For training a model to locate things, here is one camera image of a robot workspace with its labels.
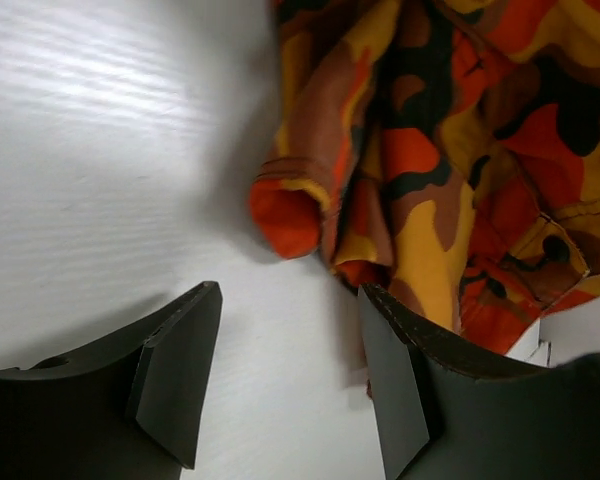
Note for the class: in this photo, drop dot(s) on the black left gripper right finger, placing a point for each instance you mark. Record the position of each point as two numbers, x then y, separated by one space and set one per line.
448 409

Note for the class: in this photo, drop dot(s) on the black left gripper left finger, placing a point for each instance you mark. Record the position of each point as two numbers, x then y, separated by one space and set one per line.
125 406

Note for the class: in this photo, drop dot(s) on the orange camouflage trousers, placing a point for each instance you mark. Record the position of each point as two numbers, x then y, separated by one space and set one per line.
448 151

